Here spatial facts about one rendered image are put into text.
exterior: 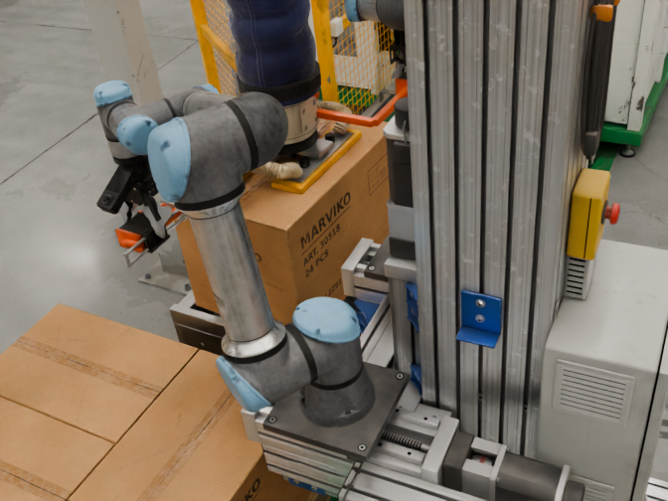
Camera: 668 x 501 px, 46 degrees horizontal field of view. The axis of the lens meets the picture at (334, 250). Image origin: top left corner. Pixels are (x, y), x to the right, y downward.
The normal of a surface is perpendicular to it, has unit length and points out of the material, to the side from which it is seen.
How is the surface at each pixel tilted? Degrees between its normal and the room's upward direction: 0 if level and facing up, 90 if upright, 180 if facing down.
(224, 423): 0
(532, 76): 90
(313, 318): 8
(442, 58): 90
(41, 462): 0
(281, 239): 90
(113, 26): 90
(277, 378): 77
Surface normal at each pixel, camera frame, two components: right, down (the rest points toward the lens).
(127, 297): -0.10, -0.79
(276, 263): -0.52, 0.55
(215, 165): 0.50, 0.30
